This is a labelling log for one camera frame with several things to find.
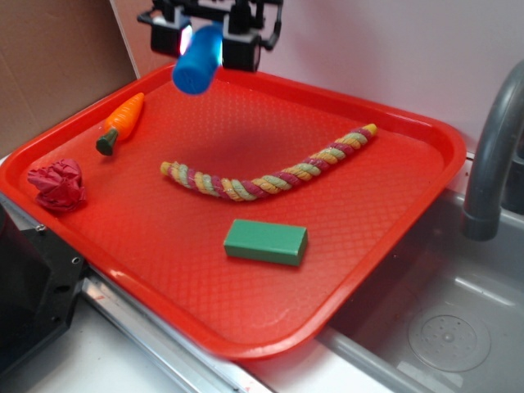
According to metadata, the black octagonal camera mount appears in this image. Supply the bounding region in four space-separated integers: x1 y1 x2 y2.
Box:
1 209 85 376

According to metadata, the green rectangular block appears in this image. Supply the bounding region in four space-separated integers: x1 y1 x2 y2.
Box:
224 219 308 266

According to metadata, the orange toy carrot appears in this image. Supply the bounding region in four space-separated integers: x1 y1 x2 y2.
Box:
96 93 145 156

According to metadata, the multicolour twisted rope toy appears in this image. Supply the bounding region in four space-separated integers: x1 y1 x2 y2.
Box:
160 124 378 202

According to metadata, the brown cardboard panel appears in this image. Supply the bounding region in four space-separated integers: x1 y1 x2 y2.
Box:
1 1 135 156

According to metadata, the crumpled red paper ball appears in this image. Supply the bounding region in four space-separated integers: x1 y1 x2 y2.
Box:
27 159 86 212

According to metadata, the grey toy sink basin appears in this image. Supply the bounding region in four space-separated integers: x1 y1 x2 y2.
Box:
318 192 523 392

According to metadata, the grey toy faucet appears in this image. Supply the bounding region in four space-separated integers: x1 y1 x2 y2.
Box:
461 62 523 242

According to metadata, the blue toy bottle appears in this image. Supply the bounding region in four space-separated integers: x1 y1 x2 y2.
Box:
172 24 223 95

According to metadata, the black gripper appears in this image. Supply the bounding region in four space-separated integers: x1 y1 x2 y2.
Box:
137 1 283 72

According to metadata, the red plastic tray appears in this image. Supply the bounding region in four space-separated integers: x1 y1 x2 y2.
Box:
1 66 466 360

